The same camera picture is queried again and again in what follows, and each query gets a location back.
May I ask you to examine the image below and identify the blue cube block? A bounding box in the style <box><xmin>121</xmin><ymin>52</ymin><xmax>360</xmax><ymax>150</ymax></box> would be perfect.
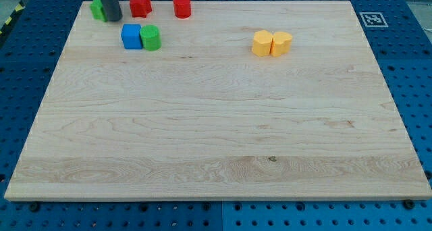
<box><xmin>121</xmin><ymin>24</ymin><xmax>142</xmax><ymax>49</ymax></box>

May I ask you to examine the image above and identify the wooden board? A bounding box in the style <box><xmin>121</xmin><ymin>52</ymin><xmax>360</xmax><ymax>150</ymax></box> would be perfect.
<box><xmin>5</xmin><ymin>1</ymin><xmax>431</xmax><ymax>202</ymax></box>

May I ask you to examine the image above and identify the yellow hexagon block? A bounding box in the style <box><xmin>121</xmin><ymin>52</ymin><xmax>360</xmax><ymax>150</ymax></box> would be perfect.
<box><xmin>251</xmin><ymin>30</ymin><xmax>273</xmax><ymax>57</ymax></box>

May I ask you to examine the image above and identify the yellow heart block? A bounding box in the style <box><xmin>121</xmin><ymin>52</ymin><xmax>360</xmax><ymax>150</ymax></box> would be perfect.
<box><xmin>270</xmin><ymin>32</ymin><xmax>293</xmax><ymax>57</ymax></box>

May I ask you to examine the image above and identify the green cylinder block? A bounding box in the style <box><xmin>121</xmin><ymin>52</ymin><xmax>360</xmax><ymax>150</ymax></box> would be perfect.
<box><xmin>140</xmin><ymin>24</ymin><xmax>161</xmax><ymax>51</ymax></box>

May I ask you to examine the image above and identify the red cylinder block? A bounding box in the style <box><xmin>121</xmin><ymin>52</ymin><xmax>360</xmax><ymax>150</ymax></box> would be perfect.
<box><xmin>173</xmin><ymin>0</ymin><xmax>192</xmax><ymax>19</ymax></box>

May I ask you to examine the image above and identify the red star block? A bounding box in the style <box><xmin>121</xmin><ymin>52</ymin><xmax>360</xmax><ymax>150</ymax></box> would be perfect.
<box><xmin>129</xmin><ymin>0</ymin><xmax>153</xmax><ymax>18</ymax></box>

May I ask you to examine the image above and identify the green star block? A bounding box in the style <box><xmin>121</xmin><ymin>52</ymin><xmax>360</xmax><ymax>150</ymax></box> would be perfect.
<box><xmin>90</xmin><ymin>0</ymin><xmax>107</xmax><ymax>22</ymax></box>

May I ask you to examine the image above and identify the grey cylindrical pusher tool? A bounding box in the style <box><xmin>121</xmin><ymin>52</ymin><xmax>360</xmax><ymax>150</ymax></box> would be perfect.
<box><xmin>101</xmin><ymin>0</ymin><xmax>123</xmax><ymax>22</ymax></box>

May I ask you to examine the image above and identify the white fiducial marker tag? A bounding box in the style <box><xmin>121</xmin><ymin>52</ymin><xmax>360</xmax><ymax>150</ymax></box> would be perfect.
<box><xmin>360</xmin><ymin>11</ymin><xmax>388</xmax><ymax>28</ymax></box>

